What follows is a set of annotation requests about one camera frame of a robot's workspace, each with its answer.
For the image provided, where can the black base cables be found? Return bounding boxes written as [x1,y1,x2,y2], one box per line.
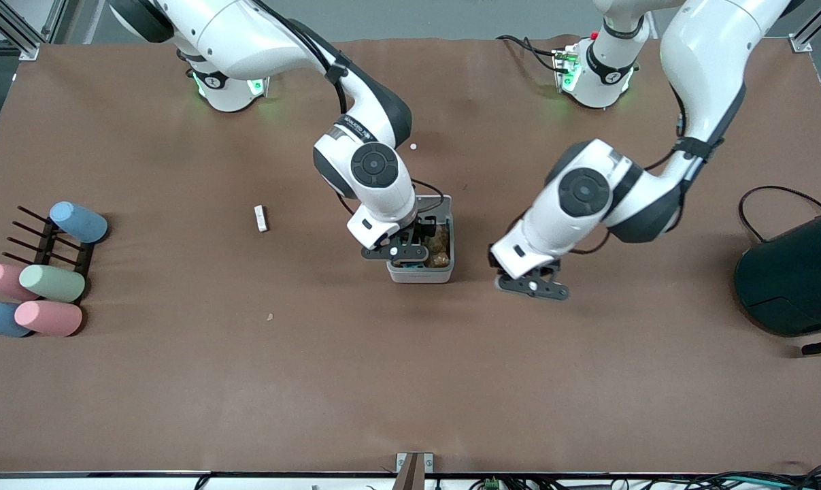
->
[496,34,562,74]

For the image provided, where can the small grey desktop bin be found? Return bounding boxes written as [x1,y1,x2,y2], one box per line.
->
[386,196,454,284]

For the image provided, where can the small grey bin lid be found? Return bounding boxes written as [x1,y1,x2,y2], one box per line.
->
[416,195,452,218]

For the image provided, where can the bundle of black cables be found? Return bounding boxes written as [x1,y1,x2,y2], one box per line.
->
[471,463,821,490]

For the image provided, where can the metal table edge bracket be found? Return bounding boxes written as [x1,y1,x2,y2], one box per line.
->
[395,453,434,490]

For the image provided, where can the brown snack packet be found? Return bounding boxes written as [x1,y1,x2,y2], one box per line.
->
[426,225,450,268]

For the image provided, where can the black cup rack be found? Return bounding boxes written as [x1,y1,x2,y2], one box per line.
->
[5,205,97,304]

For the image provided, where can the large dark teal bin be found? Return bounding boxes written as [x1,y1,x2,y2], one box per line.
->
[735,208,821,338]

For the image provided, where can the green cup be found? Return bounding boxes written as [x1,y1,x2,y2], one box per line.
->
[18,264,86,304]

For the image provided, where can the aluminium frame profile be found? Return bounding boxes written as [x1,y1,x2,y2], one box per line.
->
[0,0,88,61]
[788,0,821,54]

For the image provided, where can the black looped cable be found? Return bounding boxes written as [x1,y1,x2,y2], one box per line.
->
[737,185,821,244]

